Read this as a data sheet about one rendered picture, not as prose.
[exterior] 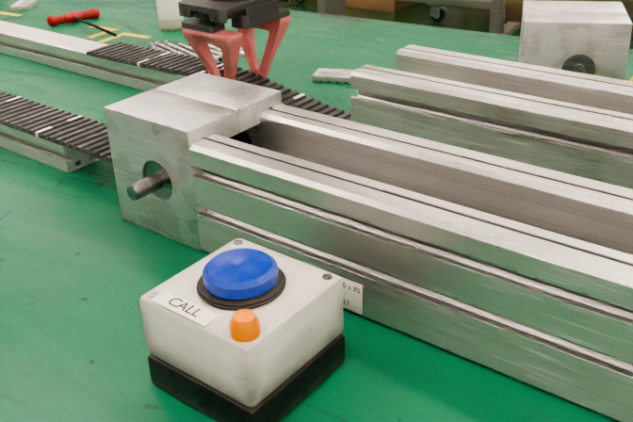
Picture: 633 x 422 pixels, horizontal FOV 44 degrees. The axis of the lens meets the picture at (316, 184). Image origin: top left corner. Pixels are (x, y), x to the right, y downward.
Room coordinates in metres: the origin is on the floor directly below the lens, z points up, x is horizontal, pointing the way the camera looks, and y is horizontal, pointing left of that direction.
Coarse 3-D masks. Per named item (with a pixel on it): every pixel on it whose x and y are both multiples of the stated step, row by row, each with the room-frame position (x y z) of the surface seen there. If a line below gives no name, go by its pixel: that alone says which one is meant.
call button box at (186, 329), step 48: (240, 240) 0.40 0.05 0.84; (192, 288) 0.35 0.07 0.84; (288, 288) 0.35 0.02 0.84; (336, 288) 0.35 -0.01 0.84; (192, 336) 0.32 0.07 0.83; (288, 336) 0.32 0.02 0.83; (336, 336) 0.35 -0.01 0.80; (192, 384) 0.32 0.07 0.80; (240, 384) 0.30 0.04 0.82; (288, 384) 0.32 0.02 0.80
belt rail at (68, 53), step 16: (0, 32) 1.04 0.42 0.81; (16, 32) 1.03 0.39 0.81; (32, 32) 1.03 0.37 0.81; (48, 32) 1.03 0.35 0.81; (0, 48) 1.04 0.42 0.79; (16, 48) 1.02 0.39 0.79; (32, 48) 0.99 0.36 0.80; (48, 48) 0.97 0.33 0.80; (64, 48) 0.95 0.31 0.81; (80, 48) 0.94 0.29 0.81; (96, 48) 0.94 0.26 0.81; (48, 64) 0.98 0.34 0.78; (64, 64) 0.95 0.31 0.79; (80, 64) 0.94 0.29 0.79; (96, 64) 0.91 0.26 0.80; (112, 64) 0.89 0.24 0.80; (112, 80) 0.89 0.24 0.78; (128, 80) 0.88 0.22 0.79; (144, 80) 0.87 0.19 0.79; (160, 80) 0.84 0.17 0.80
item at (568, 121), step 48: (432, 48) 0.70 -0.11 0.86; (384, 96) 0.63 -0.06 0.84; (432, 96) 0.59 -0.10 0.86; (480, 96) 0.57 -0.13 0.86; (528, 96) 0.56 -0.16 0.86; (576, 96) 0.59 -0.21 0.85; (624, 96) 0.57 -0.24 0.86; (480, 144) 0.56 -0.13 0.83; (528, 144) 0.54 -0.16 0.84; (576, 144) 0.52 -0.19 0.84; (624, 144) 0.49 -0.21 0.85
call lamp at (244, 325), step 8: (240, 312) 0.31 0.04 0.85; (248, 312) 0.31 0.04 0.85; (232, 320) 0.31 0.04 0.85; (240, 320) 0.31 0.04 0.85; (248, 320) 0.31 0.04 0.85; (256, 320) 0.31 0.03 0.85; (232, 328) 0.31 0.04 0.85; (240, 328) 0.30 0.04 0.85; (248, 328) 0.31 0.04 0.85; (256, 328) 0.31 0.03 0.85; (232, 336) 0.31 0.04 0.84; (240, 336) 0.30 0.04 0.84; (248, 336) 0.30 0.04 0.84; (256, 336) 0.31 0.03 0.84
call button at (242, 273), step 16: (224, 256) 0.36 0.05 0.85; (240, 256) 0.36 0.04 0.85; (256, 256) 0.36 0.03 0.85; (208, 272) 0.35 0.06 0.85; (224, 272) 0.35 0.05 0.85; (240, 272) 0.34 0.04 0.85; (256, 272) 0.34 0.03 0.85; (272, 272) 0.35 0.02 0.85; (208, 288) 0.34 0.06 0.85; (224, 288) 0.33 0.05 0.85; (240, 288) 0.33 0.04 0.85; (256, 288) 0.34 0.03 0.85
